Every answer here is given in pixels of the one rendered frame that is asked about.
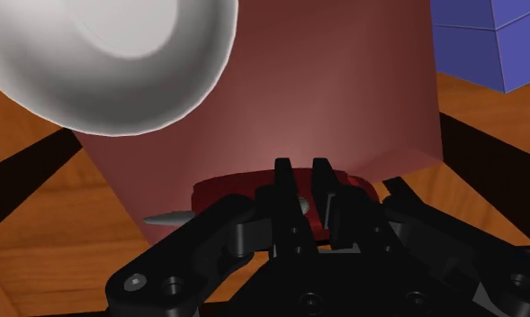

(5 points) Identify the blue box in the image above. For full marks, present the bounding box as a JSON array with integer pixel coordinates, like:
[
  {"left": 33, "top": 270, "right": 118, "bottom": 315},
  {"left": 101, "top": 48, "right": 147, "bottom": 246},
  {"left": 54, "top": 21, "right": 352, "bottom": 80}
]
[{"left": 430, "top": 0, "right": 530, "bottom": 95}]

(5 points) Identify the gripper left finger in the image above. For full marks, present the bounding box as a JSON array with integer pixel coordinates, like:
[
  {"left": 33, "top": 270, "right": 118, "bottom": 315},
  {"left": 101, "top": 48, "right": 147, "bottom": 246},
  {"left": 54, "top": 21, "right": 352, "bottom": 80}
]
[{"left": 105, "top": 158, "right": 319, "bottom": 317}]

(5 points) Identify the red handled grey tool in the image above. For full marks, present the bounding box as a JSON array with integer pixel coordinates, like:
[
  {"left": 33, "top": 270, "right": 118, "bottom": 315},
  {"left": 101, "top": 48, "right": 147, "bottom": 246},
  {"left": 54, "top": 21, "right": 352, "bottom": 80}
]
[{"left": 142, "top": 168, "right": 380, "bottom": 242}]

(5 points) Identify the dull pink flat board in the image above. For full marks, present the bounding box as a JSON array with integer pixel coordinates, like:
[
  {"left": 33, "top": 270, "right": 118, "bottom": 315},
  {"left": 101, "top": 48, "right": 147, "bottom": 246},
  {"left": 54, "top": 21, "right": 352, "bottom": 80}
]
[{"left": 73, "top": 0, "right": 445, "bottom": 247}]

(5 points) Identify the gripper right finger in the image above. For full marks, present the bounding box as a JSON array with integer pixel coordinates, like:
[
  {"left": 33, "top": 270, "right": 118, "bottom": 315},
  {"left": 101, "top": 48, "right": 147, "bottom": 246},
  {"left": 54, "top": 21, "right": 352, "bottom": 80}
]
[{"left": 311, "top": 158, "right": 530, "bottom": 317}]

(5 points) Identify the white bowl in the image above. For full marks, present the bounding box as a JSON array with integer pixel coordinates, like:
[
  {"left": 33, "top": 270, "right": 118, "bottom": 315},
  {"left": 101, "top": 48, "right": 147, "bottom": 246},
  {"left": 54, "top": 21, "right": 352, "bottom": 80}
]
[{"left": 0, "top": 0, "right": 239, "bottom": 138}]

